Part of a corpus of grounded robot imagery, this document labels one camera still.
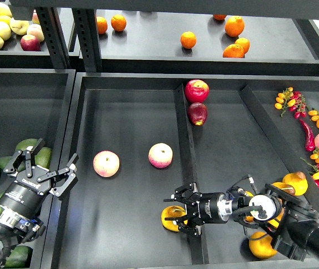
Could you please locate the yellow lemon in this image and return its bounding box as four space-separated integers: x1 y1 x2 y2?
0 15 12 25

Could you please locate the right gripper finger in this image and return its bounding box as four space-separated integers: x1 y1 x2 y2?
165 215 201 237
163 182 201 205

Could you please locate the yellow apple middle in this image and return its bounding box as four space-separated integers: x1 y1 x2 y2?
0 21 12 41

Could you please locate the pink apple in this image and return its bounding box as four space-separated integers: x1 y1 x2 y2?
148 143 173 169
93 151 120 178

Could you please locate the dark avocado bottom left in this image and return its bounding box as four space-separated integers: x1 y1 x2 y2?
4 245 33 268

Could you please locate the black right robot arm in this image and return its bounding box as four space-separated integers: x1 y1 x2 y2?
164 175 319 261

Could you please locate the black left tray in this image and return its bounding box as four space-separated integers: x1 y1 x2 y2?
0 68 75 268

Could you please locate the red apple on shelf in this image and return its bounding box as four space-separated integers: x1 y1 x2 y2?
20 34 41 52

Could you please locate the black shelf post right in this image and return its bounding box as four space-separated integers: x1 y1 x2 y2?
72 8 103 73

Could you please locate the black upper left shelf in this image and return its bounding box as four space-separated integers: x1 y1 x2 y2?
0 0 78 69

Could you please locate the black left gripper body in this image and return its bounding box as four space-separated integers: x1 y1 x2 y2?
0 165 51 219

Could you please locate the pale peach on shelf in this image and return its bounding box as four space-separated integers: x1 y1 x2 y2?
27 24 45 43

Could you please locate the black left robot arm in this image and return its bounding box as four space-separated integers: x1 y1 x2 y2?
0 138 78 268

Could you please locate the yellow pear bottom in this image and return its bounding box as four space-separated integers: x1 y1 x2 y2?
248 231 277 259

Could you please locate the black shelf post left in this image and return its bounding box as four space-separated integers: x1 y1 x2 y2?
35 7 71 69

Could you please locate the yellow pear under gripper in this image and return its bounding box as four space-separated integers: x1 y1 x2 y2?
268 182 295 228

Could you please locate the dark red apple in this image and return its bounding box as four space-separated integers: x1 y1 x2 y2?
187 103 208 126

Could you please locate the dark green avocado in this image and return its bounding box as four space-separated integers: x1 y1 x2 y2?
35 201 45 217
0 156 25 172

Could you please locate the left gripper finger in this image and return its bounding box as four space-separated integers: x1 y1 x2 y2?
37 154 79 200
3 147 37 178

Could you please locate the green avocado top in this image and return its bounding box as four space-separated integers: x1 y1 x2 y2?
15 138 45 153

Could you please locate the red chili pepper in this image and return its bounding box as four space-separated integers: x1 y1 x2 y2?
299 119 315 152

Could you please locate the pink apple centre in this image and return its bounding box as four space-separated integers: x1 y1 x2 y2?
148 143 173 169

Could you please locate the pink apple left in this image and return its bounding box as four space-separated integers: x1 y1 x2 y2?
93 151 120 178

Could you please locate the bright red apple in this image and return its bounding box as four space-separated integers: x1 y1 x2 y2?
185 80 209 103

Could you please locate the yellow pear with brown top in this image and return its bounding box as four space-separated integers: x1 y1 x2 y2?
282 171 308 196

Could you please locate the green avocado upright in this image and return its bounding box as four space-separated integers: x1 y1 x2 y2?
35 147 52 169

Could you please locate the yellow apple right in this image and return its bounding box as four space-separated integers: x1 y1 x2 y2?
9 18 30 36

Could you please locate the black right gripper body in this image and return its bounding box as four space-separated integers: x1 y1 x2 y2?
187 192 232 224

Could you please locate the black divided centre tray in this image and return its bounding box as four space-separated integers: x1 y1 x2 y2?
57 73 319 268

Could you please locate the cherry tomato bunch top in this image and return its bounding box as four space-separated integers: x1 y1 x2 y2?
274 87 307 119

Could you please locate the black shelf post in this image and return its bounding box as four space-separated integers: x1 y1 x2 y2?
72 8 103 73
35 7 71 69

